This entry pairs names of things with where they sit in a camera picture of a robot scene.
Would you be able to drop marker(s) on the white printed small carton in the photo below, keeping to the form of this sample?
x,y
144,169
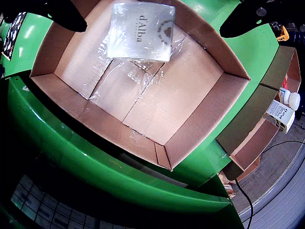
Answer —
x,y
278,112

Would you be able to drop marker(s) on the shallow cardboard tray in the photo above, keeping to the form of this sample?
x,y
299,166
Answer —
x,y
166,95

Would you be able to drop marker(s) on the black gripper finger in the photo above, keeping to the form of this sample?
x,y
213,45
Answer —
x,y
59,12
250,16

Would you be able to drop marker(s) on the divided cardboard box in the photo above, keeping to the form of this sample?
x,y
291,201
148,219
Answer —
x,y
252,112

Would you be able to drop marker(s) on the white plastic bottle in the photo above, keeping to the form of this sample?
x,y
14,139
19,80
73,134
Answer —
x,y
294,100

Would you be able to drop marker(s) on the yellow labelled object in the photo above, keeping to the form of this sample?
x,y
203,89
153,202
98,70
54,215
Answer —
x,y
283,34

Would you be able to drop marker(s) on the printed brown cardboard box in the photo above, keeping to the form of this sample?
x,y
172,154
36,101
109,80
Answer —
x,y
226,186

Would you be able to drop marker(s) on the green metal rack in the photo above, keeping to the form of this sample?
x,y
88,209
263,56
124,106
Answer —
x,y
95,167

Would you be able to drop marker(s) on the white d'Alba carton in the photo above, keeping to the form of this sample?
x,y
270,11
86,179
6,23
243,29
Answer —
x,y
140,35

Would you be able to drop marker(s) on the black patterned card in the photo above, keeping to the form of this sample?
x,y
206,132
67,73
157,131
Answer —
x,y
12,40

